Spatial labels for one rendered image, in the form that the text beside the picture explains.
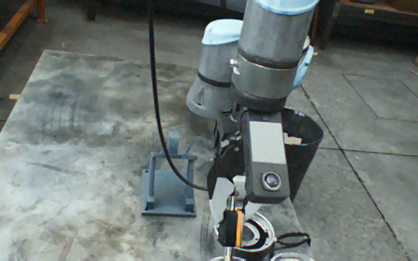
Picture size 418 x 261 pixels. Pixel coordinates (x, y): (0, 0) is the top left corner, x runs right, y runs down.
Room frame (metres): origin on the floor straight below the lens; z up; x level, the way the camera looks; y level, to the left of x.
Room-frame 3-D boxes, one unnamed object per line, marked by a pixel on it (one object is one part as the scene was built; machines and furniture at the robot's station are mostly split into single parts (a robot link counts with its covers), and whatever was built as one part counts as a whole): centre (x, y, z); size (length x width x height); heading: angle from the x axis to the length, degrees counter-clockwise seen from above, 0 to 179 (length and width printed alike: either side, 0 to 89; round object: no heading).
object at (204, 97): (1.07, 0.00, 0.85); 0.15 x 0.15 x 0.10
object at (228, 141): (0.52, -0.05, 1.07); 0.09 x 0.08 x 0.12; 13
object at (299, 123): (1.76, -0.32, 0.21); 0.34 x 0.34 x 0.43
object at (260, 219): (0.58, -0.09, 0.82); 0.10 x 0.10 x 0.04
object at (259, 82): (0.51, -0.05, 1.15); 0.08 x 0.08 x 0.05
